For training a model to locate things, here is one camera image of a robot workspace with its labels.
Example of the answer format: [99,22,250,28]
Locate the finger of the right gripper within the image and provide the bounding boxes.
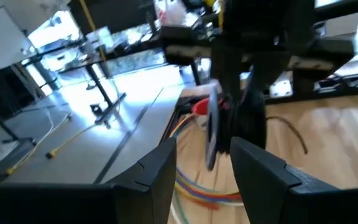
[249,57,292,96]
[211,37,247,105]

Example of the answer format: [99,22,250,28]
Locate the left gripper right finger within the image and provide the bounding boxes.
[229,136,341,224]

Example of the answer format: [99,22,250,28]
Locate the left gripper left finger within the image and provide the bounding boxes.
[106,137,178,224]

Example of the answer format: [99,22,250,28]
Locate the long black cord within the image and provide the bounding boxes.
[218,93,310,156]

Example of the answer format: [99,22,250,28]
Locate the black plastic spool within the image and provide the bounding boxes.
[204,83,267,172]

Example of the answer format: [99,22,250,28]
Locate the red tape dispenser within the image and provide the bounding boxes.
[191,97,230,116]

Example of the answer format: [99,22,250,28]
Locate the white plastic bag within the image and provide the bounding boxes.
[153,0,188,28]

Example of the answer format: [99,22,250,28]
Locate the black equipment cart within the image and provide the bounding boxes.
[0,63,39,147]

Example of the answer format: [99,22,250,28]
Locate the white whiteboard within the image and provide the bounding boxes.
[0,5,36,78]

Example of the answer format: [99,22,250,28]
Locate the green cable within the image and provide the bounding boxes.
[173,197,191,224]

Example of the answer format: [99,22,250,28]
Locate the red cable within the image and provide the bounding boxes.
[178,174,244,212]

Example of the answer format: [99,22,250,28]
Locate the colourful cable bundle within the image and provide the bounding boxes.
[168,113,245,208]

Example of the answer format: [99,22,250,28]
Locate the yellow extension cord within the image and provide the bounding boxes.
[6,112,98,175]

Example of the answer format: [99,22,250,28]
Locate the white floor cable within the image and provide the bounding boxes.
[19,106,57,163]

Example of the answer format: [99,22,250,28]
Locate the hanging yellow cord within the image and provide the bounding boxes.
[78,0,108,62]

